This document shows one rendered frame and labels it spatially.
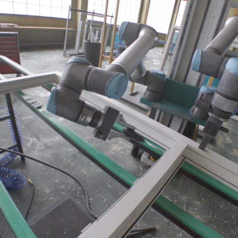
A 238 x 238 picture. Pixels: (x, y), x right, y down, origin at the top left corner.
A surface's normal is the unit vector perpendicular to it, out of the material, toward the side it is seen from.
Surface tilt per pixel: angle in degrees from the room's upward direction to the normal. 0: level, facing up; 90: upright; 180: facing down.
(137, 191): 0
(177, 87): 90
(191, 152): 90
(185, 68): 90
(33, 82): 90
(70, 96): 64
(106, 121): 73
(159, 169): 0
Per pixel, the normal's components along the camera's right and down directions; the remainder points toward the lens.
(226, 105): -0.48, 0.40
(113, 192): 0.15, -0.84
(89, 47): -0.26, 0.53
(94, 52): 0.29, 0.59
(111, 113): 0.30, 0.26
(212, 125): -0.65, 0.31
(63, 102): 0.39, 0.00
